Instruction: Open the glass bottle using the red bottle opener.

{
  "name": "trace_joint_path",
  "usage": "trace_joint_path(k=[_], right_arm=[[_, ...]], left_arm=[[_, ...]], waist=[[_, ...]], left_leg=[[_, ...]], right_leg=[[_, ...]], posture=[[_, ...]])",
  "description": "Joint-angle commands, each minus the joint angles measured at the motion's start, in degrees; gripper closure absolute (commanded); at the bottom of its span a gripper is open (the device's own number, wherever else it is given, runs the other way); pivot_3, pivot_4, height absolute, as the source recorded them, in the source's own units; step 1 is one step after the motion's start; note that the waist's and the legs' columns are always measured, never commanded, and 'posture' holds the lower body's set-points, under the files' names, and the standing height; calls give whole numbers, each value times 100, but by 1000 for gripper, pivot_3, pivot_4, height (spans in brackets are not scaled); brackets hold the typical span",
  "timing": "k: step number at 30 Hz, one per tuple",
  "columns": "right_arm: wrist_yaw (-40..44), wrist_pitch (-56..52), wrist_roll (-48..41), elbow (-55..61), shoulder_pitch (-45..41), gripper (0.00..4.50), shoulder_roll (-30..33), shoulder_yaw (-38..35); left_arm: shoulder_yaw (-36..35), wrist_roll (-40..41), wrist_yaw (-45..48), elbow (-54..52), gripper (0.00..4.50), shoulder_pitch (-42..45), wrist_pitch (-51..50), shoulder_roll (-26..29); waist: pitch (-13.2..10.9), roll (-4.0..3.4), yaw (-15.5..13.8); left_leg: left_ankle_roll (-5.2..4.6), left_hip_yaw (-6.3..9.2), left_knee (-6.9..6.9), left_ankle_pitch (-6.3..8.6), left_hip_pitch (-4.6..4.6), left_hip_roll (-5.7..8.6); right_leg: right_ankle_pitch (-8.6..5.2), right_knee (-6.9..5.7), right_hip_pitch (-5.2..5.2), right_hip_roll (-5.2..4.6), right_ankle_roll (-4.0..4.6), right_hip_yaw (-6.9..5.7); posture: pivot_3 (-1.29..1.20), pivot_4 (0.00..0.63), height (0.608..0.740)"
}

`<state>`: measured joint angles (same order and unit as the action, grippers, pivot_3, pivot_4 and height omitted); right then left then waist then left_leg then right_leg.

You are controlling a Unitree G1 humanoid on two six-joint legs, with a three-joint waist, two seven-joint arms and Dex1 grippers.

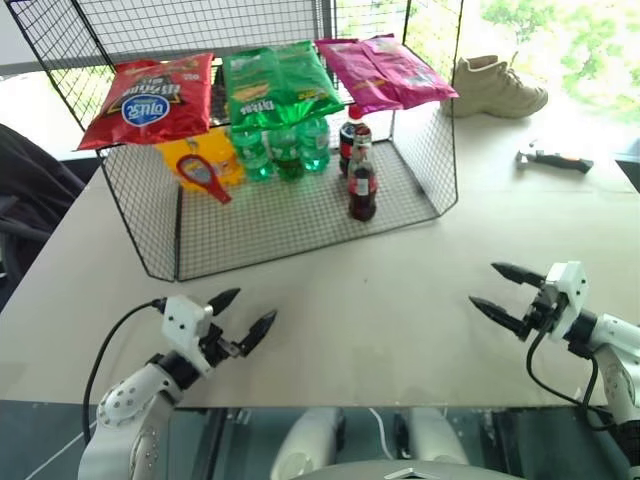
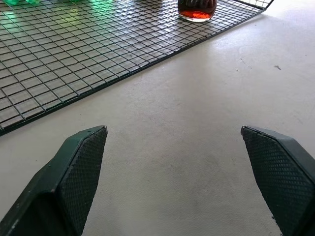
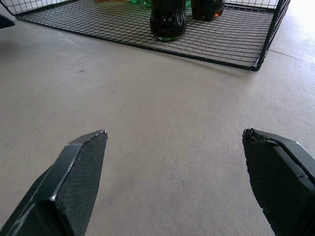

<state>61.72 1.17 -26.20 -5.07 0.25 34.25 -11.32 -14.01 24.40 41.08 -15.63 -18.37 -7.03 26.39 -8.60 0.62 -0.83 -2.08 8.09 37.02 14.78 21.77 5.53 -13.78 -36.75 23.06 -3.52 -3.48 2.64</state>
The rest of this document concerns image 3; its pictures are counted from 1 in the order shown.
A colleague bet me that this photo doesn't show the green soda bottle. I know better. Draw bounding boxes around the green soda bottle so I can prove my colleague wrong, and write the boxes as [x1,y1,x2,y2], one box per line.
[127,0,152,6]

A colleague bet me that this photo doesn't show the cola bottle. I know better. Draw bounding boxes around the cola bottle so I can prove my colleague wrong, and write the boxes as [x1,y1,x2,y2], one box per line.
[150,0,188,42]
[191,0,226,22]

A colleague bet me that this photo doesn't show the black wire mesh rack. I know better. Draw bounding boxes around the black wire mesh rack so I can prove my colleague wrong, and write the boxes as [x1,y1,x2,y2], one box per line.
[0,0,292,72]

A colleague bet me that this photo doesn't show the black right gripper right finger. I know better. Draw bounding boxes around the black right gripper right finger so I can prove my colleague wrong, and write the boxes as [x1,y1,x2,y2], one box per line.
[242,127,315,236]

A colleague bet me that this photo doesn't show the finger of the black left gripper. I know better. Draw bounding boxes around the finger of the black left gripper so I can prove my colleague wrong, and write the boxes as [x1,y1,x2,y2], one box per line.
[0,13,16,27]

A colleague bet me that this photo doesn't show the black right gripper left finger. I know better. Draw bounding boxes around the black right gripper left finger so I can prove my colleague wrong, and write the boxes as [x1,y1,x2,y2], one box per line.
[0,129,108,236]

